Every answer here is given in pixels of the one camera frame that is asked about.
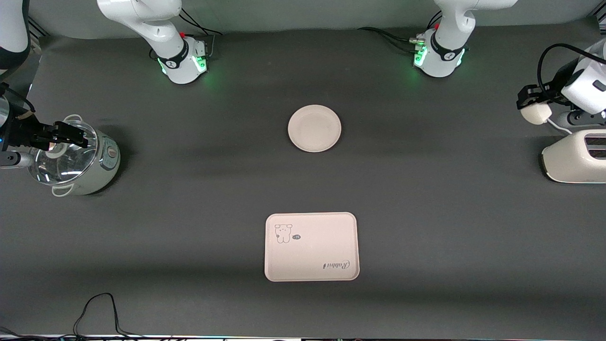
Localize white steamed bun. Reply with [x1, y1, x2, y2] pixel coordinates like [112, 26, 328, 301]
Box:
[520, 101, 553, 126]

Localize round cream plate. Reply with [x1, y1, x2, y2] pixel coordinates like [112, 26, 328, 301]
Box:
[287, 104, 342, 153]

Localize cream tray with cartoon print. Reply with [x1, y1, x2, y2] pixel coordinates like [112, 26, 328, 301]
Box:
[264, 212, 360, 282]

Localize glass pot lid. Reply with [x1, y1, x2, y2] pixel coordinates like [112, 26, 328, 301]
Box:
[27, 120, 99, 186]

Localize pale green electric pot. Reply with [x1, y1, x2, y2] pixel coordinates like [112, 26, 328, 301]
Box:
[28, 114, 121, 197]

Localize white toaster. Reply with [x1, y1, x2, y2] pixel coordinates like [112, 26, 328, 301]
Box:
[541, 129, 606, 184]

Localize white toaster power cable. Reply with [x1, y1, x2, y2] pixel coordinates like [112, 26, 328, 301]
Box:
[547, 117, 576, 135]

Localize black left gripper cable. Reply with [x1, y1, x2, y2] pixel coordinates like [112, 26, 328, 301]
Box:
[536, 43, 606, 102]

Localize black left arm base cables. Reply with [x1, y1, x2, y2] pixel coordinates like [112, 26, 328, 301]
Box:
[356, 12, 443, 54]

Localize black arm base cables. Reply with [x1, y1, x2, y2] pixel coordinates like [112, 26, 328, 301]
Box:
[178, 9, 224, 60]
[356, 12, 443, 54]

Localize black right arm base cables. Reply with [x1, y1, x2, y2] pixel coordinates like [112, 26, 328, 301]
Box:
[178, 9, 224, 60]

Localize thin black looped cable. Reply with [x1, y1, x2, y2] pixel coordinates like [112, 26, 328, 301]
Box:
[72, 292, 147, 340]

